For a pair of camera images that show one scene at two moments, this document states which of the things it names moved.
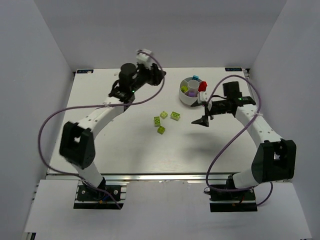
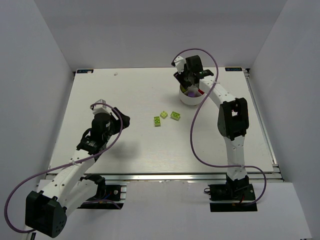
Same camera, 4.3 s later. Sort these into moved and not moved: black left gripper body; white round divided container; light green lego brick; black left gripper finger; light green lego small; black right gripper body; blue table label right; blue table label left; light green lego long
Moved: black right gripper body; black left gripper body; black left gripper finger
Not moved: light green lego small; blue table label right; blue table label left; light green lego long; light green lego brick; white round divided container
